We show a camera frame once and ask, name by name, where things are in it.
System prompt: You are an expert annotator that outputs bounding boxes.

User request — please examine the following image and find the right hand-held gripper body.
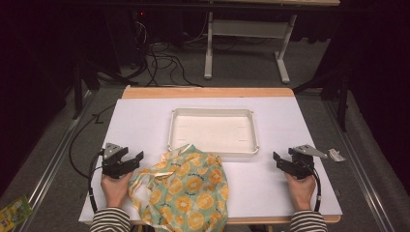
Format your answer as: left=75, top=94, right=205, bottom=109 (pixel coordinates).
left=287, top=144, right=329, bottom=181

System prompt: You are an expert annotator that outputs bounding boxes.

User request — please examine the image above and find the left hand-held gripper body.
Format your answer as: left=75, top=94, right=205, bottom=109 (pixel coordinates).
left=102, top=142, right=135, bottom=180

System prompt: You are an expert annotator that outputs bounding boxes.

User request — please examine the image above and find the yellow floral cloth bag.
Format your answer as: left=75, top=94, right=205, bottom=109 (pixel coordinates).
left=128, top=143, right=230, bottom=232

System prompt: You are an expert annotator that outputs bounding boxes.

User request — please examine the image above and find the white plastic tray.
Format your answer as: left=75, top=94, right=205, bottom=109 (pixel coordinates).
left=167, top=107, right=260, bottom=159

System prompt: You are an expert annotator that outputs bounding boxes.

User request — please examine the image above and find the person's left hand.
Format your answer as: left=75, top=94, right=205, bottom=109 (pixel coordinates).
left=101, top=170, right=134, bottom=209

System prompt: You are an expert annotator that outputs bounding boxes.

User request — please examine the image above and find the person's right hand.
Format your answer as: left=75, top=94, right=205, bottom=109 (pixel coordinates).
left=284, top=172, right=318, bottom=213

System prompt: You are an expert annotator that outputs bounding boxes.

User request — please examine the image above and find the white table mat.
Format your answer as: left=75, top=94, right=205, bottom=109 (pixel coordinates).
left=78, top=96, right=343, bottom=223

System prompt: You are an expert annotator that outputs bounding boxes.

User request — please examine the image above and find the small white wrapper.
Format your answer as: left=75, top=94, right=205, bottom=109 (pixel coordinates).
left=328, top=148, right=347, bottom=162

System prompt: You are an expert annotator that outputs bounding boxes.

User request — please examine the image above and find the black metal stand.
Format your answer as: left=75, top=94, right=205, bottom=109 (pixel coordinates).
left=71, top=59, right=131, bottom=121
left=291, top=72, right=352, bottom=133

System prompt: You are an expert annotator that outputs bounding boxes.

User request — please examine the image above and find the green printed packet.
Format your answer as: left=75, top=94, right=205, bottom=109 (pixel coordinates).
left=0, top=194, right=35, bottom=232

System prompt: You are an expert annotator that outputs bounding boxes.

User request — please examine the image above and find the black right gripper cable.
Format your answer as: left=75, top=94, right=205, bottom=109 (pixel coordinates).
left=309, top=165, right=324, bottom=213

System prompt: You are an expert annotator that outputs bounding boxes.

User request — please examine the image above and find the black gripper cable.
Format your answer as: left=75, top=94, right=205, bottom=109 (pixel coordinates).
left=87, top=149, right=106, bottom=214
left=309, top=165, right=324, bottom=213

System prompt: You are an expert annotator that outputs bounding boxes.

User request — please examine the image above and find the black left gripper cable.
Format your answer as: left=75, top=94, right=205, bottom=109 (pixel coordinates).
left=87, top=149, right=106, bottom=214

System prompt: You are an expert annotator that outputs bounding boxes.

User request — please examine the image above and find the black floor cable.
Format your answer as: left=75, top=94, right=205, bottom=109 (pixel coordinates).
left=68, top=102, right=118, bottom=180

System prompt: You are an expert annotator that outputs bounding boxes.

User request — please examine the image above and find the metal floor rail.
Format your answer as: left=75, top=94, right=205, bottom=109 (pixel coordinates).
left=17, top=90, right=98, bottom=232
left=323, top=99, right=389, bottom=232

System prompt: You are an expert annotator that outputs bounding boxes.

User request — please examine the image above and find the tangle of black cables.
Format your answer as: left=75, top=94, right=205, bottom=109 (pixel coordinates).
left=128, top=18, right=205, bottom=88

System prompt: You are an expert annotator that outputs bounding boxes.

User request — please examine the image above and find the white metal desk frame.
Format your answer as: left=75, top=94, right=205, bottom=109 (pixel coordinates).
left=203, top=0, right=341, bottom=85

